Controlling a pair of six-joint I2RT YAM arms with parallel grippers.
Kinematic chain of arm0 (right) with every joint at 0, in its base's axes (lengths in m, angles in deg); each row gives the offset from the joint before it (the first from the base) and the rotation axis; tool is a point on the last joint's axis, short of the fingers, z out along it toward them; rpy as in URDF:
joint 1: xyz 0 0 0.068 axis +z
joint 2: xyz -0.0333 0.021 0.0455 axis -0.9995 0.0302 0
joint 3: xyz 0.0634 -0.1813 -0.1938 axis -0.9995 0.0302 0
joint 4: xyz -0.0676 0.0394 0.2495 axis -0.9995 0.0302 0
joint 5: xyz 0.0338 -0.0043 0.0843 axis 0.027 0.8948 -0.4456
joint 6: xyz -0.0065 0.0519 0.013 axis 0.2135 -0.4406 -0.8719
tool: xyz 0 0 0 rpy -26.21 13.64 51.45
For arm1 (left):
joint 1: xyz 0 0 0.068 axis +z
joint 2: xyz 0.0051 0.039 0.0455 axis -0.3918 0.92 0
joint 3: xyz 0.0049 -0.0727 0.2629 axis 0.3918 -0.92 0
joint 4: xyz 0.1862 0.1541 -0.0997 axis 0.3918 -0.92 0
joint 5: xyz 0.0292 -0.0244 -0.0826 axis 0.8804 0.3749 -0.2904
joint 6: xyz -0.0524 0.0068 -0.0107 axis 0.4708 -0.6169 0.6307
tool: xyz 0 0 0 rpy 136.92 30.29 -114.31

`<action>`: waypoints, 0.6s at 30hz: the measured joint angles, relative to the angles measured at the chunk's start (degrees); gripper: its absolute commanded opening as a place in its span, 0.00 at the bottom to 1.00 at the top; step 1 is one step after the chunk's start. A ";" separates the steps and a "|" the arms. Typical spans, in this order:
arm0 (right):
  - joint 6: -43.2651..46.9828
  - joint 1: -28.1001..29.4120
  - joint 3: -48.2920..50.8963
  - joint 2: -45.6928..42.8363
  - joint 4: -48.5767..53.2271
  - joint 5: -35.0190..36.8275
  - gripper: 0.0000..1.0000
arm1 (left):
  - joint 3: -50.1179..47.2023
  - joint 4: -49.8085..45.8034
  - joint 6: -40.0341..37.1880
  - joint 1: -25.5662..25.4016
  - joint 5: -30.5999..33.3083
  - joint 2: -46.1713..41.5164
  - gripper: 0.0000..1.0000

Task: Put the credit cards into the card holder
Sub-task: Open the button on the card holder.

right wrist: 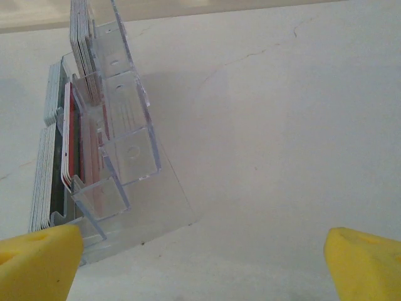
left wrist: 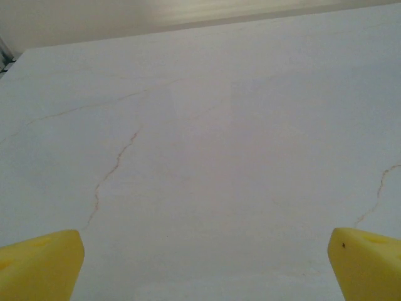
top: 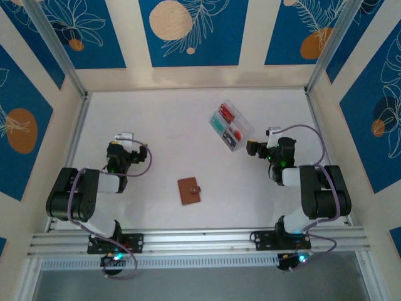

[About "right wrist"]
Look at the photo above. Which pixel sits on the white red-circle card stack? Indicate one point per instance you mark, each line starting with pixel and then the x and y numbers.
pixel 83 47

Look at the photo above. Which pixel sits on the red card stack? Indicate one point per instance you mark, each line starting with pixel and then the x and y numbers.
pixel 71 141

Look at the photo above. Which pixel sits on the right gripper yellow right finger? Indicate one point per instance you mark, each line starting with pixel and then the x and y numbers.
pixel 366 269

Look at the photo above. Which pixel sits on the clear acrylic card stand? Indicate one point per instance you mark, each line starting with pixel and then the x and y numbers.
pixel 131 156

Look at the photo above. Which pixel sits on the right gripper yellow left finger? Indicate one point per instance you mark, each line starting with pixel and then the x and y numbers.
pixel 34 266

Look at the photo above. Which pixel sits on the teal card stack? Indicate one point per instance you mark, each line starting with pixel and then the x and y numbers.
pixel 52 94

